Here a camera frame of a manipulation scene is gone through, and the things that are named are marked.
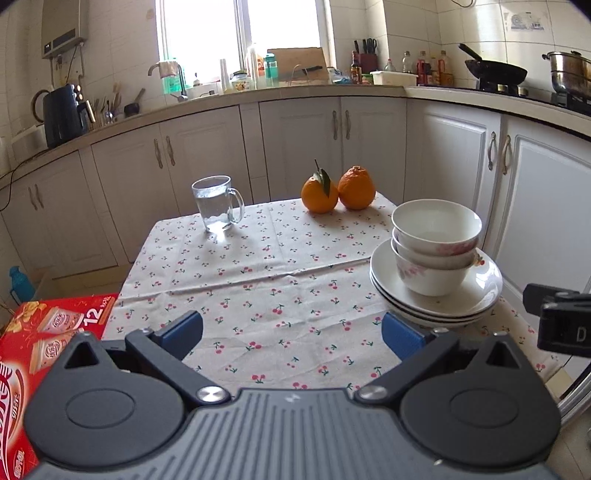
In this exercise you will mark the dark blue air fryer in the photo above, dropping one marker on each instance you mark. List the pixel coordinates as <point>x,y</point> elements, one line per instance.
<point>64,115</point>

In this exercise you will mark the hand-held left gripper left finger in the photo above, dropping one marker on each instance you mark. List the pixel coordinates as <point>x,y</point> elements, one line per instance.
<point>181,333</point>

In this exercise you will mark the utensil holder with utensils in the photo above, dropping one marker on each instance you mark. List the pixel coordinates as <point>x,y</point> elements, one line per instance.
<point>108,117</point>

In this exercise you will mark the cherry print tablecloth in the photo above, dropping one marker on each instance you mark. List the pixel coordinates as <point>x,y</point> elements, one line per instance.
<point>277,277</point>

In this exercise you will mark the round wooden hoop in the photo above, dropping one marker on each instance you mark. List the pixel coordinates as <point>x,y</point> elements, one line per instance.
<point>35,104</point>

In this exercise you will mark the tall white bottle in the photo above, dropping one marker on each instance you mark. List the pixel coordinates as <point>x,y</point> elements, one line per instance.
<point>253,64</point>

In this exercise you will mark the white rice cooker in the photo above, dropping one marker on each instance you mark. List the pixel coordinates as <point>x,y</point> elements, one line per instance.
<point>27,143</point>

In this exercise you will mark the knife block with knives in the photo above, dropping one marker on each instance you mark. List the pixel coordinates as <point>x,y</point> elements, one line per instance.
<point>367,62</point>

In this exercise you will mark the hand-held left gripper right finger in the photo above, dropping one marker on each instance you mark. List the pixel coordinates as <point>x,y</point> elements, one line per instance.
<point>403,334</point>

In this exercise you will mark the black wok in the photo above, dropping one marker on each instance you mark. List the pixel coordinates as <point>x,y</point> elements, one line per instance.
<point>498,71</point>

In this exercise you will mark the row of condiment bottles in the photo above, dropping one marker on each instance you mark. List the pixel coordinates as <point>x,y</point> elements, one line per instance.
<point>422,69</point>

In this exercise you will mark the red printed carton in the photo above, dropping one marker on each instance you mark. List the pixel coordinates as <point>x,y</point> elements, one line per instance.
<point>27,350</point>

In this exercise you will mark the floral glass jar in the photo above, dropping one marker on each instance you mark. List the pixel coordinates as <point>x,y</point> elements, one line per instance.
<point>241,83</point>

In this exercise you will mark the orange with green leaf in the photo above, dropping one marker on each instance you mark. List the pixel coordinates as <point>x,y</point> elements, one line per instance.
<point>318,196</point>

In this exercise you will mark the wall water heater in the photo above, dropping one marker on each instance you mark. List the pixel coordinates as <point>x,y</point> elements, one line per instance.
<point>62,32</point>

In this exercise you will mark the teal thermos bottle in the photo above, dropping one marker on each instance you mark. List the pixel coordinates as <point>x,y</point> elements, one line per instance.
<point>21,284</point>

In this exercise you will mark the white plastic basket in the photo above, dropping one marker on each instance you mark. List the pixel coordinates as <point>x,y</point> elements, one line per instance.
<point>392,78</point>

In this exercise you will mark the black gas stove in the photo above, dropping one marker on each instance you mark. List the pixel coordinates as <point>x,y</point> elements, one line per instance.
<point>568,102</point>

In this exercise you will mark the white floral bowl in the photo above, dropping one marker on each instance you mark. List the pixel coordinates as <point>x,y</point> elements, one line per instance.
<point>429,281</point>
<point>434,217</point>
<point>438,262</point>

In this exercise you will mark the glass mug with water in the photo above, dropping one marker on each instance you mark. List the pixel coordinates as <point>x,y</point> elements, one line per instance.
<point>214,207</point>

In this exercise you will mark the stained white fruit print plate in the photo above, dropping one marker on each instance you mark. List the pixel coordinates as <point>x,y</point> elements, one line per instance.
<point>480,286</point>

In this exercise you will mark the white kitchen cabinet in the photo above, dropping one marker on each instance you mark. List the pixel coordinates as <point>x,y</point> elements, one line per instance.
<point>295,138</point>

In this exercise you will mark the wooden cutting board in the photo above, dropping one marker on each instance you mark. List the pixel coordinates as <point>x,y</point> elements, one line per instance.
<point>295,57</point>

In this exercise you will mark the bumpy orange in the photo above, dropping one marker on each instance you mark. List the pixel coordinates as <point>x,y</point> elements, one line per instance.
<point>356,189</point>

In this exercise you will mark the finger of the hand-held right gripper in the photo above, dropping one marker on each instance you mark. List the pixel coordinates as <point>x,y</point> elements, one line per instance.
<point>535,297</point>

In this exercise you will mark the kitchen window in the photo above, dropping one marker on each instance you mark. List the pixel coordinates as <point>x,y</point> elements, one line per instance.
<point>198,32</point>

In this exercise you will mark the small black pot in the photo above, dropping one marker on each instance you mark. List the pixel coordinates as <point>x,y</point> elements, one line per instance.
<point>131,110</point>

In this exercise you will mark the green dish soap bottle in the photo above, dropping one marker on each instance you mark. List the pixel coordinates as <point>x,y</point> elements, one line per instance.
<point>171,83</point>

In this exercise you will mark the metal kitchen faucet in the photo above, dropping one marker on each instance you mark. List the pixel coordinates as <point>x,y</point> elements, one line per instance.
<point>180,81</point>

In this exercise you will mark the wall sticker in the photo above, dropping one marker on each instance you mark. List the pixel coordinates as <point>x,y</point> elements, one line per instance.
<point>526,21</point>

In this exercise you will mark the stainless steel pot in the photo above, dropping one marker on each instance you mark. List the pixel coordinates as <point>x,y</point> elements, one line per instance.
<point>570,74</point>

